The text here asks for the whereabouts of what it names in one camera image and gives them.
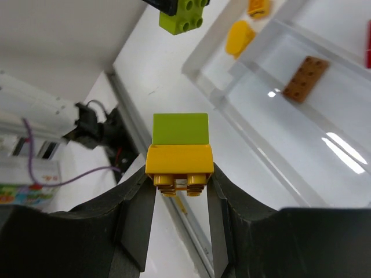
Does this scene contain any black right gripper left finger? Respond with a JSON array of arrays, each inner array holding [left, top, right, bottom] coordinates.
[[1, 169, 156, 277]]

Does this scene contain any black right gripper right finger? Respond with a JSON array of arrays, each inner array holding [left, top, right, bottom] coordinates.
[[207, 167, 370, 277]]

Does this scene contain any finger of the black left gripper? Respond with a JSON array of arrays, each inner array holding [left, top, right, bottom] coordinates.
[[143, 0, 178, 15]]

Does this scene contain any yellow rounded lego brick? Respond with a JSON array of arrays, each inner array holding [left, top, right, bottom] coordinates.
[[225, 20, 256, 60]]

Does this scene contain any yellow striped lego brick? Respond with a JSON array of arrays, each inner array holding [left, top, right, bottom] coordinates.
[[246, 0, 273, 20]]

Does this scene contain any yellow lego brick with studs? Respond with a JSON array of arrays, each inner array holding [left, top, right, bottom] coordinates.
[[145, 144, 214, 197]]

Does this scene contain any lime green sloped lego brick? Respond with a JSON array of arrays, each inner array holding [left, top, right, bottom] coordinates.
[[152, 113, 209, 145]]

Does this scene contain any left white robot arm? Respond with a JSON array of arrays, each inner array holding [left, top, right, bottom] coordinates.
[[1, 1, 168, 136]]

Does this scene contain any white divided sorting tray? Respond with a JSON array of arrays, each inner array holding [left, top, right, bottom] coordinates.
[[182, 1, 370, 207]]

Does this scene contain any brown flat lego plate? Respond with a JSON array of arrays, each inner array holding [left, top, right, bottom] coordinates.
[[282, 56, 330, 103]]

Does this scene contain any aluminium front rail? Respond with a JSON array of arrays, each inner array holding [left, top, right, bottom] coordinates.
[[106, 71, 215, 278]]

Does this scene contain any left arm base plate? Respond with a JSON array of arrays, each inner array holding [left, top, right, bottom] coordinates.
[[63, 100, 146, 183]]

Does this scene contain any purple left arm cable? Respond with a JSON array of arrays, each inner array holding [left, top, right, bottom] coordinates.
[[22, 100, 122, 188]]

